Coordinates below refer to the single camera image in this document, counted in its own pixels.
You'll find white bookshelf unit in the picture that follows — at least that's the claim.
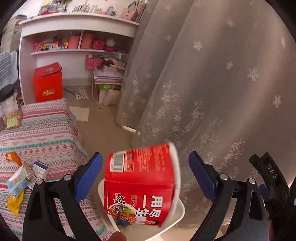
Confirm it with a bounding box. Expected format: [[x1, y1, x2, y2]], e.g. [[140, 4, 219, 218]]
[[18, 13, 139, 104]]

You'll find blue white small packet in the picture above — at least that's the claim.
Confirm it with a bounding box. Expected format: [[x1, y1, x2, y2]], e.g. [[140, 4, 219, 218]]
[[27, 161, 49, 190]]

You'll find white paper on floor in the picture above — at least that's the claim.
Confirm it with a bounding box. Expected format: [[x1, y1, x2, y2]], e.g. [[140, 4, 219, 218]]
[[69, 106, 90, 121]]

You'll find black-lid jar with snacks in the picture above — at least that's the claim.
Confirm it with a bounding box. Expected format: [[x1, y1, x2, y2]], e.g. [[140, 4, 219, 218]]
[[1, 84, 23, 129]]

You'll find grey sofa with striped cover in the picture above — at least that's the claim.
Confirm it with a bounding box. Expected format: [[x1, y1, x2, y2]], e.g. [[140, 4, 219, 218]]
[[0, 51, 19, 89]]

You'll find white trash bin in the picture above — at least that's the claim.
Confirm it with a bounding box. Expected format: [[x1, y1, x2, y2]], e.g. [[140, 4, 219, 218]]
[[98, 178, 186, 241]]

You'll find light blue carton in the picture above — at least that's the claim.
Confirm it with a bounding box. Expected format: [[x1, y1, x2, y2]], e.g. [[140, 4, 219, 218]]
[[6, 162, 35, 197]]

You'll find red cardboard box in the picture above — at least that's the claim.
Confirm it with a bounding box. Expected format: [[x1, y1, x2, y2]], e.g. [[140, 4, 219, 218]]
[[33, 62, 63, 102]]

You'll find stack of papers and books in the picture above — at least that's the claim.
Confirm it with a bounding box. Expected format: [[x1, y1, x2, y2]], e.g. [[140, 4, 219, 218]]
[[93, 57, 126, 85]]

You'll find yellow snack wrapper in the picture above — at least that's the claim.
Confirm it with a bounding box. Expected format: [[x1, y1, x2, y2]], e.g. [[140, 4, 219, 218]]
[[7, 190, 25, 216]]

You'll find orange wrapper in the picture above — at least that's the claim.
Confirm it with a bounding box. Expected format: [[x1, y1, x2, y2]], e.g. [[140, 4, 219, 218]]
[[5, 152, 22, 166]]

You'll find grey floral lace curtain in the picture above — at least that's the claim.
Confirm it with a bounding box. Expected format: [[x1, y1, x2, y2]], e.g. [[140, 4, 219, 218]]
[[116, 1, 295, 230]]

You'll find patterned striped tablecloth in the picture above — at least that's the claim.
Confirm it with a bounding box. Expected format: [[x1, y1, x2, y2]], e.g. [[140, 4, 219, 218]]
[[0, 98, 112, 241]]

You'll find pink basket lower shelf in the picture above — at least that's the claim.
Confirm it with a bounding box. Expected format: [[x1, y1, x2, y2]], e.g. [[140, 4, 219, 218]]
[[85, 55, 102, 70]]

